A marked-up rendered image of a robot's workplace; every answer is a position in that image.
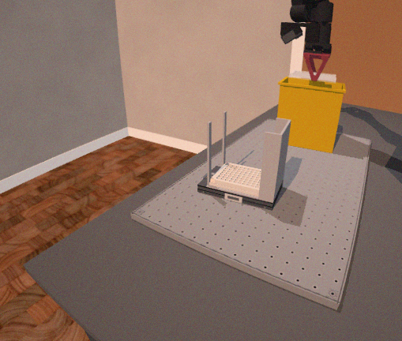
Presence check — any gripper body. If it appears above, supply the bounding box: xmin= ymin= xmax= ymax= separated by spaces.
xmin=303 ymin=22 xmax=332 ymax=54

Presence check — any translucent white well plate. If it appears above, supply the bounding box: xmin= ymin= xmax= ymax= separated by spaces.
xmin=288 ymin=70 xmax=336 ymax=84

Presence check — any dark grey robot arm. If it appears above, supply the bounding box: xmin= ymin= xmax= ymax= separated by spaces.
xmin=280 ymin=0 xmax=333 ymax=44

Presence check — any beige well plate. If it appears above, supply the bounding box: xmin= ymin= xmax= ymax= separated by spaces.
xmin=209 ymin=163 xmax=261 ymax=197

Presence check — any yellow open-top bin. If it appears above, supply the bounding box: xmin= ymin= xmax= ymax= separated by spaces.
xmin=277 ymin=77 xmax=346 ymax=153

